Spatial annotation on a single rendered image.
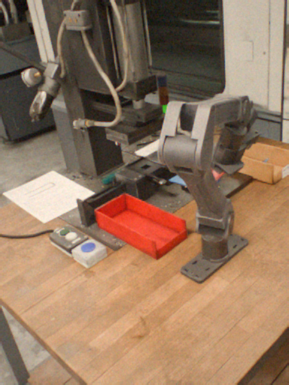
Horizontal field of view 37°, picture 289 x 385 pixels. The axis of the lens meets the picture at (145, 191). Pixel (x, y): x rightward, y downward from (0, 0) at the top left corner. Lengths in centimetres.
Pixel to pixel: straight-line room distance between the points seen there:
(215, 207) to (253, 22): 96
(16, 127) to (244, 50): 306
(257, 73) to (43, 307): 120
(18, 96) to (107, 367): 373
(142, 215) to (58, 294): 36
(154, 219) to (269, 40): 84
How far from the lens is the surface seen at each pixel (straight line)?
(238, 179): 141
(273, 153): 151
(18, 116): 447
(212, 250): 106
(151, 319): 98
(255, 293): 102
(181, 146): 82
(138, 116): 128
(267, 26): 173
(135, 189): 134
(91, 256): 114
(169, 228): 122
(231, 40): 185
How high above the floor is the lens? 161
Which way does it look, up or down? 30 degrees down
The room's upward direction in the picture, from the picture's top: 8 degrees counter-clockwise
